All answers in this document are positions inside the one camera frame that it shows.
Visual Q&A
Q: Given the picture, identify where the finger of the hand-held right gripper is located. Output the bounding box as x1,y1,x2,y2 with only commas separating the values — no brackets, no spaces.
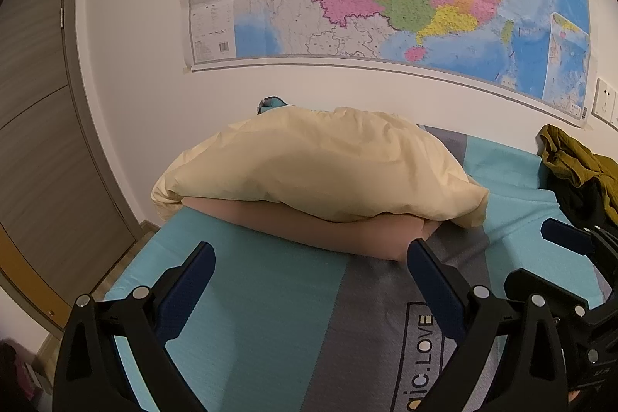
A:
541,219,618,263
503,266,604,321

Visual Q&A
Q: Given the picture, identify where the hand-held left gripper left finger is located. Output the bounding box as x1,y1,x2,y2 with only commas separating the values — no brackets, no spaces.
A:
52,241,216,412

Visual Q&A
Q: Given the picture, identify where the olive green garment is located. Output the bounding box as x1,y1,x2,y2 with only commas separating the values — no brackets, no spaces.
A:
538,124,618,225

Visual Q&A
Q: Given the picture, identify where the wooden wardrobe door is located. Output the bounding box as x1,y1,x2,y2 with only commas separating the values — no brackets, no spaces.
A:
0,0,146,336

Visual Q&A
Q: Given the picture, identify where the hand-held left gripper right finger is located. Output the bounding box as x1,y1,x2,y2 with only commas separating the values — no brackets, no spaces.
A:
407,238,573,412

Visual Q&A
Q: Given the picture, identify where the cream jacket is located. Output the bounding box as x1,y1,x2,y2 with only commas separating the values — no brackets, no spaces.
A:
151,107,491,229

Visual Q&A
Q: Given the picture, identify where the dark cloth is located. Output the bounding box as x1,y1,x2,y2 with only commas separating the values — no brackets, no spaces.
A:
0,339,38,409

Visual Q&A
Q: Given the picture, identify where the teal and grey bedsheet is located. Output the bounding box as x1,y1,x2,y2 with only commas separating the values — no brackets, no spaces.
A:
104,96,611,412

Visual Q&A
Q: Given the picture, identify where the pink folded garment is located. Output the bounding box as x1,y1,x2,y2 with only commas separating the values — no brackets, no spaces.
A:
182,196,442,263

